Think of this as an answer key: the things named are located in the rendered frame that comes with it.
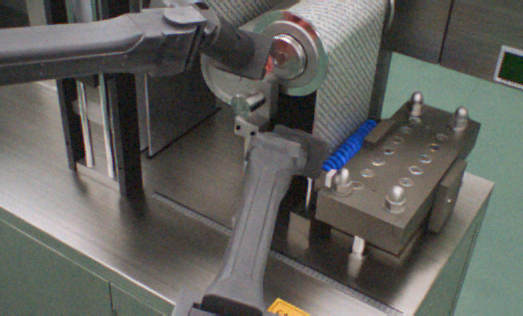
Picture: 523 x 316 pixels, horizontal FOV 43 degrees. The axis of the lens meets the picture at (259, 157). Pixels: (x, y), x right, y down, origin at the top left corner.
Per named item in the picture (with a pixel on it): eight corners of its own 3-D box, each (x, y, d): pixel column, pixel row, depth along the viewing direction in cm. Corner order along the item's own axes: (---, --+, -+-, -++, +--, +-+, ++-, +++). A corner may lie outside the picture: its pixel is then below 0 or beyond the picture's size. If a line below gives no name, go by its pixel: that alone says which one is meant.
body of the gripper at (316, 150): (319, 180, 111) (302, 181, 105) (268, 158, 116) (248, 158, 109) (332, 143, 110) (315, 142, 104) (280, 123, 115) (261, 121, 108)
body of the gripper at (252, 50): (264, 82, 100) (241, 70, 93) (210, 66, 105) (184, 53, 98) (279, 41, 100) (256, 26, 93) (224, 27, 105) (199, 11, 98)
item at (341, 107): (307, 179, 121) (317, 91, 111) (364, 123, 138) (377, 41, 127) (309, 180, 121) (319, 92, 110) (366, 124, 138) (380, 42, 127)
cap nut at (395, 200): (379, 209, 113) (383, 188, 110) (388, 198, 116) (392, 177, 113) (399, 217, 112) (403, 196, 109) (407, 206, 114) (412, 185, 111)
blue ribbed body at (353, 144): (314, 179, 122) (316, 164, 120) (365, 128, 137) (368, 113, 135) (331, 186, 121) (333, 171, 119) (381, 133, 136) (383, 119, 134)
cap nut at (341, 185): (327, 191, 116) (329, 170, 114) (336, 180, 119) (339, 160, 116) (345, 199, 115) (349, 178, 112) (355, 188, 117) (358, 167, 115)
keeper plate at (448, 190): (427, 228, 128) (438, 183, 121) (445, 201, 135) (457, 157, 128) (439, 234, 127) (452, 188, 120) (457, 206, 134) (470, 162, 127)
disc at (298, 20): (246, 76, 117) (256, -2, 108) (247, 74, 118) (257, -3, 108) (318, 109, 112) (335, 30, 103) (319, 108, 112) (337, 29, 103)
